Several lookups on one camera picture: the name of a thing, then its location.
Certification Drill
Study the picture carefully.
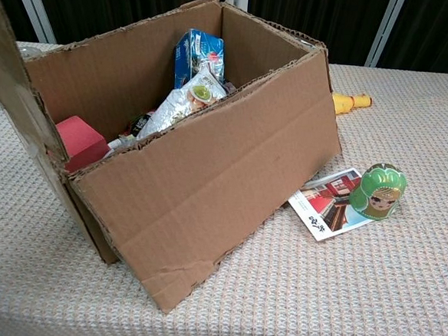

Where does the brown cardboard shipping box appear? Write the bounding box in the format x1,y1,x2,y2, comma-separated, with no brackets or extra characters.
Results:
0,0,354,325

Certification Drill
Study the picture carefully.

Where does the clear plastic wrapper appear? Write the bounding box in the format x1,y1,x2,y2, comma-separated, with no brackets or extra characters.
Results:
107,134,134,152

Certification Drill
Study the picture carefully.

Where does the black snack packet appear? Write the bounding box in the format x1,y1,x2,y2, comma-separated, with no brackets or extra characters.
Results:
125,110,156,139

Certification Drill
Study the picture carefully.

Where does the red building photo postcard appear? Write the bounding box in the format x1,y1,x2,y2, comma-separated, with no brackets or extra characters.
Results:
285,163,378,246

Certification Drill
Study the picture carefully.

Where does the red foam block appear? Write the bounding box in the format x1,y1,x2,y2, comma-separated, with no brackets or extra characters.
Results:
51,114,114,176

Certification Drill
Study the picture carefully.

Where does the blue drink carton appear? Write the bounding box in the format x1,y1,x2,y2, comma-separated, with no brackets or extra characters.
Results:
171,27,227,94

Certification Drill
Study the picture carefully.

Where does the silver white snack bag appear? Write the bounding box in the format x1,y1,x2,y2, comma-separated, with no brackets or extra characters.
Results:
136,62,229,146

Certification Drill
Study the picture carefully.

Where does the green nesting doll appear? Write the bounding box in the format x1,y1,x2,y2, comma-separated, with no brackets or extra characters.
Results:
347,160,409,223

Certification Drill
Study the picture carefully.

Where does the yellow rubber chicken toy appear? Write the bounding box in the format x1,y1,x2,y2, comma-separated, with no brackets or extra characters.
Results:
330,91,374,118

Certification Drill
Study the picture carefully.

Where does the beige woven tablecloth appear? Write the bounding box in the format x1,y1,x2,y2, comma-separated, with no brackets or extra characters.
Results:
0,39,448,336

